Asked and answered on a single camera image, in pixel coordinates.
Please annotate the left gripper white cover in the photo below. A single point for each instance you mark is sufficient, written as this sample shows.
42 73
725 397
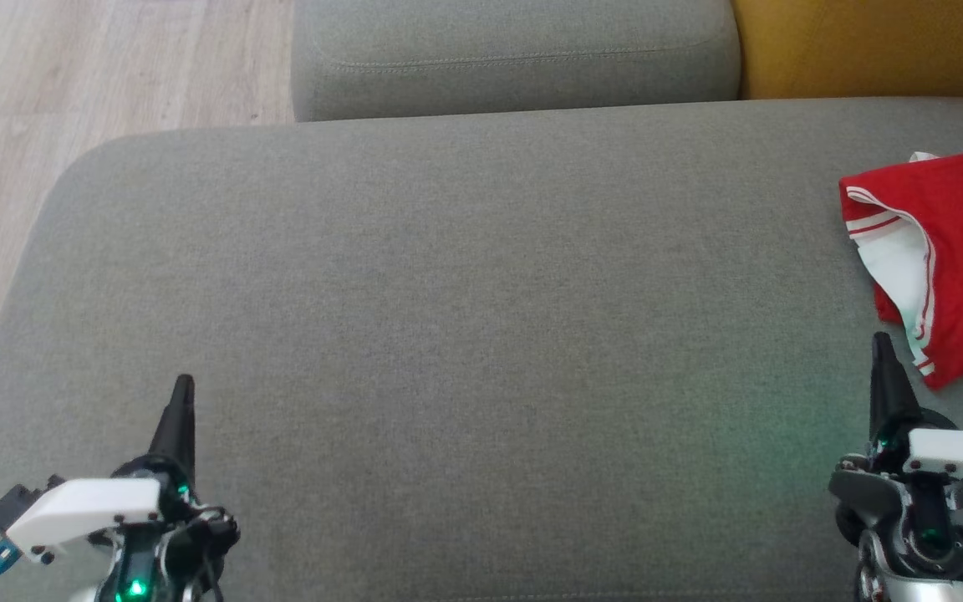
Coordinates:
84 506

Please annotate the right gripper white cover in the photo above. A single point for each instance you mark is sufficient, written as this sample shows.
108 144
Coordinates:
962 456

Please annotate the grey fabric sofa seat cushion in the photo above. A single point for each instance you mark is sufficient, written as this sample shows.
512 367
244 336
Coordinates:
481 334

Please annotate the mustard yellow sofa cushion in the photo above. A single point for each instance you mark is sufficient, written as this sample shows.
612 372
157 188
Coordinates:
874 46

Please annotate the grey fabric sofa back cushion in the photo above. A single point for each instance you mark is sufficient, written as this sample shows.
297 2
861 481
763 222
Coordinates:
515 50

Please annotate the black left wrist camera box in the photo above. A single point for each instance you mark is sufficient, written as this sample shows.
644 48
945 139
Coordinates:
17 502

